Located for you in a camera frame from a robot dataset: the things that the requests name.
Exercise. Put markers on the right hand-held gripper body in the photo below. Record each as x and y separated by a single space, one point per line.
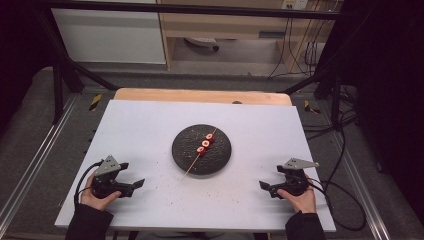
295 181

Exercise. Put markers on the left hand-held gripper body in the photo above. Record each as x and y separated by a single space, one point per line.
107 166

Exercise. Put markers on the thin wooden skewer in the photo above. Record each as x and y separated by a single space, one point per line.
190 168

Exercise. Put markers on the round black textured plate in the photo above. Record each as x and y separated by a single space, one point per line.
216 156

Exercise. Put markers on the red round fruit piece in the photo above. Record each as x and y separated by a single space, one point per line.
201 150
205 143
210 137

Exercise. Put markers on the person's right hand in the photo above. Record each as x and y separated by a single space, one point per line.
305 201

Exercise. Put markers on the person's left hand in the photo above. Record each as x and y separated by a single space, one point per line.
95 201

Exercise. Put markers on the white table board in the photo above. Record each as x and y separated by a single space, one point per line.
140 133

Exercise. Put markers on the light wooden table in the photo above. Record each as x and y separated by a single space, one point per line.
186 96

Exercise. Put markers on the white cabinet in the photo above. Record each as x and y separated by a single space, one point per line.
110 36

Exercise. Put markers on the black curtain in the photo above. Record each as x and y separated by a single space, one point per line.
393 83
20 50

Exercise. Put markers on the white device under shelf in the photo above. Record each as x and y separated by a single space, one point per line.
201 41

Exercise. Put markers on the light wooden shelf unit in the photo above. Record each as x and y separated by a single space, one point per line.
216 25

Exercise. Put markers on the white power strip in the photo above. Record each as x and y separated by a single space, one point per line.
295 4

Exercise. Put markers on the aluminium floor rail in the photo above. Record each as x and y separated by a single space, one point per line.
40 153
360 186

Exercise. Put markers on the black metal frame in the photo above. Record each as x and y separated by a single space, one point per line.
200 8

